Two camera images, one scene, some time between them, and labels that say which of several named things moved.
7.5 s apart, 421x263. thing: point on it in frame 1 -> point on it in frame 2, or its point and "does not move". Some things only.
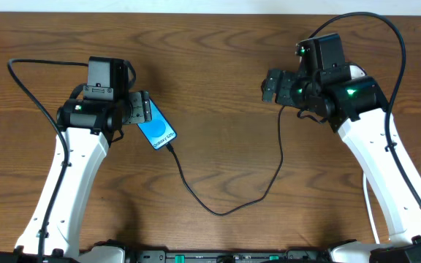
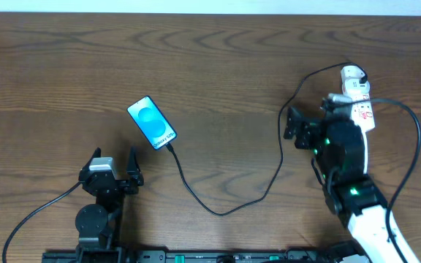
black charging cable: x=262 y=198 does not move
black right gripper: x=274 y=85 -> x=311 y=130
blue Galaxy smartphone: x=158 y=132 does not move
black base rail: x=291 y=256 does not move
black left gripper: x=141 y=107 -> x=121 y=183
